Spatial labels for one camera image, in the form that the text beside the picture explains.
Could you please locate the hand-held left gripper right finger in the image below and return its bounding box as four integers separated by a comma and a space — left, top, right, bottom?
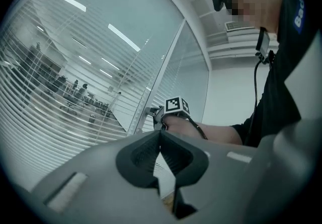
160, 130, 262, 220

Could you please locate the black office chair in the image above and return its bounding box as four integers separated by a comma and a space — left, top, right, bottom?
48, 76, 67, 97

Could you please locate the person's head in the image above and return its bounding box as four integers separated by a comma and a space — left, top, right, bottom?
226, 0, 284, 35

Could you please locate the grey aluminium window post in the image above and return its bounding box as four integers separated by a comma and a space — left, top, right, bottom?
127, 19, 188, 135

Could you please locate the glass wall with blinds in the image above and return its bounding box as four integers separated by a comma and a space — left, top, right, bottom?
0, 0, 186, 188

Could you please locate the dark office cabinet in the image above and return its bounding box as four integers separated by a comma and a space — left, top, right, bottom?
21, 44, 63, 93

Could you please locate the black head-worn camera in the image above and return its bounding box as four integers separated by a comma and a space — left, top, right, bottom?
211, 0, 226, 12

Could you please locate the black neck-hung device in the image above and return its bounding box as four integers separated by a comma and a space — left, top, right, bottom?
255, 27, 272, 64

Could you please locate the black t-shirt with blue label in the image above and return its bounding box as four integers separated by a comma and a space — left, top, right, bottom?
230, 0, 322, 148

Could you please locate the person's right forearm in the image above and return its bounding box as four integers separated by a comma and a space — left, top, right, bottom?
165, 115, 244, 146

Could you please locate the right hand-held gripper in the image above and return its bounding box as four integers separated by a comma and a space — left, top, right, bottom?
150, 96, 191, 130

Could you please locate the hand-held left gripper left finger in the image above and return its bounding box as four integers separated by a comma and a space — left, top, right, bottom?
31, 130, 177, 224

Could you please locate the white ceiling air vent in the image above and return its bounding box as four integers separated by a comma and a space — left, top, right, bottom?
224, 21, 256, 33

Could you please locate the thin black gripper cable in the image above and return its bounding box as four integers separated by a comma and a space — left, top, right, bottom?
187, 114, 209, 141

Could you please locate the black device cable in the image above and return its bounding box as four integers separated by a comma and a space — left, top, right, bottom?
244, 59, 260, 144

